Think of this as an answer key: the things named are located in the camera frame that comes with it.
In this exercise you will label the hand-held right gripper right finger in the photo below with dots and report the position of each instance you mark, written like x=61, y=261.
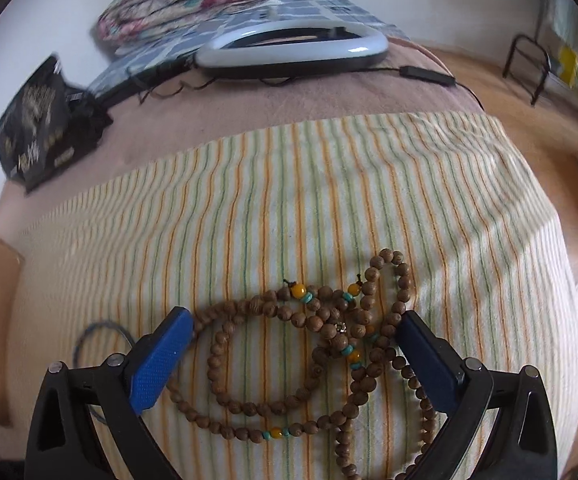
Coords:
x=426, y=355

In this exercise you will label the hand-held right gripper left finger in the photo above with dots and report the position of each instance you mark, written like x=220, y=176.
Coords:
x=161, y=355

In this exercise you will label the dark thin bangle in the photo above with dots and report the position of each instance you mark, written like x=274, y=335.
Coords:
x=85, y=337

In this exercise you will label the striped cream cloth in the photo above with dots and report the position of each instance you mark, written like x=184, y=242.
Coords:
x=294, y=200

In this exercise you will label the brown blanket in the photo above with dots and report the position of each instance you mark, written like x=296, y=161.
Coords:
x=219, y=115

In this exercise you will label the black snack bag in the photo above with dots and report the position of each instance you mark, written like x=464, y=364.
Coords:
x=39, y=120

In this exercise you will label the black clothes rack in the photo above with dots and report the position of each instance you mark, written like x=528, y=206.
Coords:
x=524, y=55

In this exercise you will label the yellow box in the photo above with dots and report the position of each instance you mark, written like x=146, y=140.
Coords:
x=576, y=70

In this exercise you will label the blue checked bedsheet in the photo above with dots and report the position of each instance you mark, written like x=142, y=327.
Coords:
x=319, y=5

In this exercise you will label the striped hanging cloth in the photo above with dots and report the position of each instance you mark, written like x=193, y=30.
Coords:
x=566, y=15

